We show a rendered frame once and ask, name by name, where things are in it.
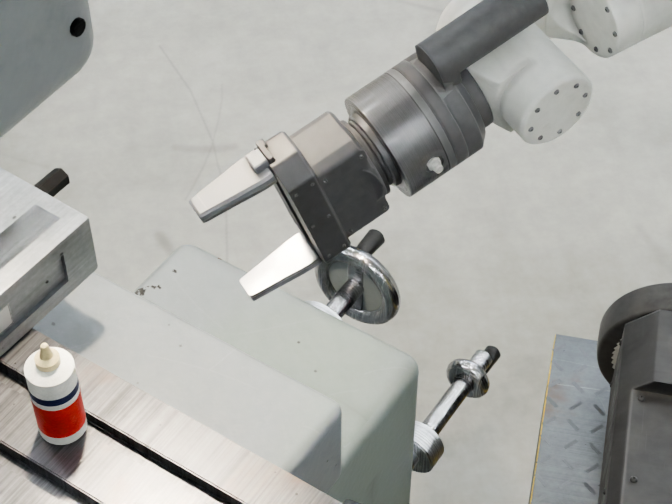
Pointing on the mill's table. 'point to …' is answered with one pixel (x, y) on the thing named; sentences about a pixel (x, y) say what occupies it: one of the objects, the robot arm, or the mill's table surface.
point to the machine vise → (37, 255)
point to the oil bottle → (55, 395)
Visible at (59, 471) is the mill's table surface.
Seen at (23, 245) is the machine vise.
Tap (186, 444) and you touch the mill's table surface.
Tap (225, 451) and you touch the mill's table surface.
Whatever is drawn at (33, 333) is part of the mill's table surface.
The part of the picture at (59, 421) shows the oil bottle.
